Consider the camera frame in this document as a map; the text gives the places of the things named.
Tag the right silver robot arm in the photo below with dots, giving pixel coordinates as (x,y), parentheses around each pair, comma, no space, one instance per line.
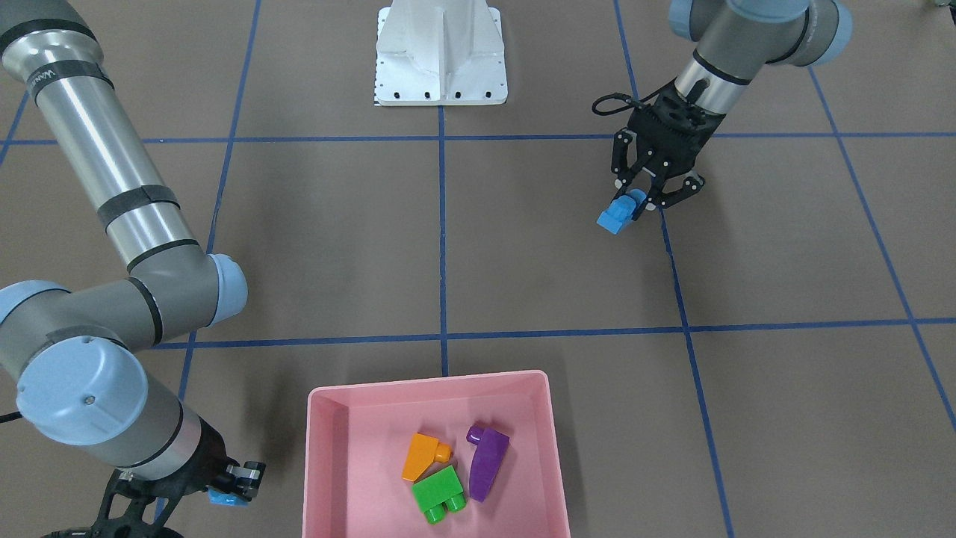
(72,353)

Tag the long blue four-stud block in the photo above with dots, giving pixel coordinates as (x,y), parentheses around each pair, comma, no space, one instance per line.
(622,211)

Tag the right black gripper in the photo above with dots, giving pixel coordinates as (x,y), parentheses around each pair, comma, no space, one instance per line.
(211,454)

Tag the small blue block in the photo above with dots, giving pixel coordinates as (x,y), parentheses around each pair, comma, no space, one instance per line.
(217,497)

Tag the green two-stud block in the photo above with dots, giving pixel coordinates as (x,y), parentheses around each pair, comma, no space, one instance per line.
(438,494)

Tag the purple sloped block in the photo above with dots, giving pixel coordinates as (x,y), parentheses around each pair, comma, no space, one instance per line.
(490,451)

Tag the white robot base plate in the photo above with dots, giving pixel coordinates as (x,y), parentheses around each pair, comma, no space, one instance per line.
(440,53)

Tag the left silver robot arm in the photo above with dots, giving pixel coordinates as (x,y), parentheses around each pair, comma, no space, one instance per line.
(734,40)

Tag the pink plastic box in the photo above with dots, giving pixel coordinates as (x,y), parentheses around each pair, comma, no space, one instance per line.
(357,439)

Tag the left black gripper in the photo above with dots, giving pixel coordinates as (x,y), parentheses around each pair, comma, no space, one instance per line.
(667,158)

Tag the orange sloped block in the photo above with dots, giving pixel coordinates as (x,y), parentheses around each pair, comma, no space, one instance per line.
(423,452)

